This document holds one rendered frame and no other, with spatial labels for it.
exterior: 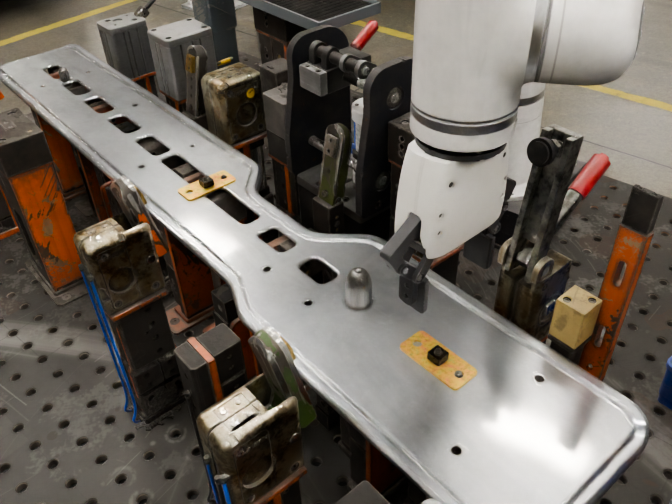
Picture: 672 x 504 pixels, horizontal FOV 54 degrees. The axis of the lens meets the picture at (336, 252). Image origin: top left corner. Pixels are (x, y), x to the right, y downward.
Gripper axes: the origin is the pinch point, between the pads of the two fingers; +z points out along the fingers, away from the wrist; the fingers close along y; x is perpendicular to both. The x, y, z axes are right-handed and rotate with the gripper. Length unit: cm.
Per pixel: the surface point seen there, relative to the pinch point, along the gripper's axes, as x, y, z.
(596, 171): 0.7, -24.0, -1.7
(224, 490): -3.5, 25.4, 14.0
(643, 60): -127, -319, 111
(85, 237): -40.9, 20.7, 7.7
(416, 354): -1.9, 1.3, 11.8
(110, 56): -105, -12, 13
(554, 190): 1.5, -14.3, -4.0
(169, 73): -77, -12, 8
